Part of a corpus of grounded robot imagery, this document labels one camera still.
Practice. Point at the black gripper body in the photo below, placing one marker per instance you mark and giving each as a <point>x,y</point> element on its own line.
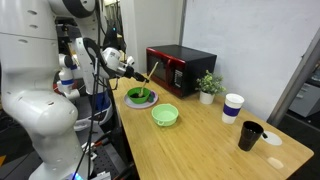
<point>130,73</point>

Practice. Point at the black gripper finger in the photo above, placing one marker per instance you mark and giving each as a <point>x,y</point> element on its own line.
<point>141,78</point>

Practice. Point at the beige plastic spoon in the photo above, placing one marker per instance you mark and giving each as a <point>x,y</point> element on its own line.
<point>148,77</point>

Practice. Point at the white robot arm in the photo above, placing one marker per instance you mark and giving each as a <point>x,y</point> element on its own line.
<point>96,57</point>

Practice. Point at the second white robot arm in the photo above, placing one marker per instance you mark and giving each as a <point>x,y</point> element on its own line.
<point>66,77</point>

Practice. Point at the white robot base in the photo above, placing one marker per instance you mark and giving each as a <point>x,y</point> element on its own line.
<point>29,62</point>

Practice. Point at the bright green bowl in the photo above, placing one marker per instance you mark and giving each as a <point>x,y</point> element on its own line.
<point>139,100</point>

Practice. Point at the dark objects in bowl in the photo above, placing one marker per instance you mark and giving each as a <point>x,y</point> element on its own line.
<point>135,95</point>

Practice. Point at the light green pot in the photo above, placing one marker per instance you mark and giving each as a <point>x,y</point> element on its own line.
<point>164,114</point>

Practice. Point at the white round plate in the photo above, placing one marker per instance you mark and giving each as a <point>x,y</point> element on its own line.
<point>144,105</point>

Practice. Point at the red black microwave oven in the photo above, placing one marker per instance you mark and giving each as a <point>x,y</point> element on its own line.
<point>178,67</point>

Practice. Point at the small potted green plant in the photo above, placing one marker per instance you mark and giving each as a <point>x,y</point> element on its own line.
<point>209,85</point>

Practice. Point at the white cup blue band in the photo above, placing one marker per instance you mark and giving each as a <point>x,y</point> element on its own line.
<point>232,106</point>

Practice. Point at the black plastic cup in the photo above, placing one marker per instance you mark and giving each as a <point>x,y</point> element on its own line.
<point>250,133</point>

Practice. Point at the white round lid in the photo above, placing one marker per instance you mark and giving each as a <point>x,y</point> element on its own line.
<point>271,138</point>

